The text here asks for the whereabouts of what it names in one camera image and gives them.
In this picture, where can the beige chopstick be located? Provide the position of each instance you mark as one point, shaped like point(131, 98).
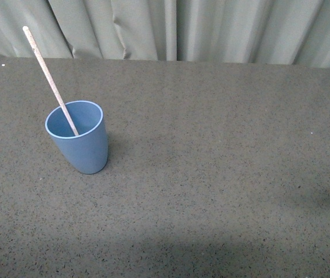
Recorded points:
point(49, 78)

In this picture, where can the blue plastic cup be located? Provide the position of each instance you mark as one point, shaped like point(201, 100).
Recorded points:
point(88, 151)

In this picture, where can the grey-green curtain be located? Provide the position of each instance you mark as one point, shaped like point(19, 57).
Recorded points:
point(269, 32)

